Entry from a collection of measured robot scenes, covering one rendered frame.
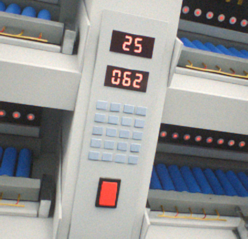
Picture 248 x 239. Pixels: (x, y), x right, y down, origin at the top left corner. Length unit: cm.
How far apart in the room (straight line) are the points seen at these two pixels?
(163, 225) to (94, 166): 15
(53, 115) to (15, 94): 20
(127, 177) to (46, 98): 12
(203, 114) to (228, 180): 20
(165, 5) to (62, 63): 12
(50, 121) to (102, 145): 21
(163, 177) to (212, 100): 17
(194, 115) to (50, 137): 26
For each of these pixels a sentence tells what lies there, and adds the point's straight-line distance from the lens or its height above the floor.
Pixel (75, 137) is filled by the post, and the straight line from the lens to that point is 38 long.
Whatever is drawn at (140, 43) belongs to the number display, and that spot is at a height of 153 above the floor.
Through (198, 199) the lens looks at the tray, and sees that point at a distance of 51.
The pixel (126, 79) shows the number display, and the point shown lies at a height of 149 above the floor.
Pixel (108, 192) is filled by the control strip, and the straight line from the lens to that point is 39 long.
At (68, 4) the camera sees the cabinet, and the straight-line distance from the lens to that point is 58.
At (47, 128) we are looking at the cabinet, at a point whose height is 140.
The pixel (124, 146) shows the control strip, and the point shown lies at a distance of 38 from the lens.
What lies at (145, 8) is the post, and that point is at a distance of 39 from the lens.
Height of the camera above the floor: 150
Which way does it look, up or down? 7 degrees down
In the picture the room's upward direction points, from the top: 9 degrees clockwise
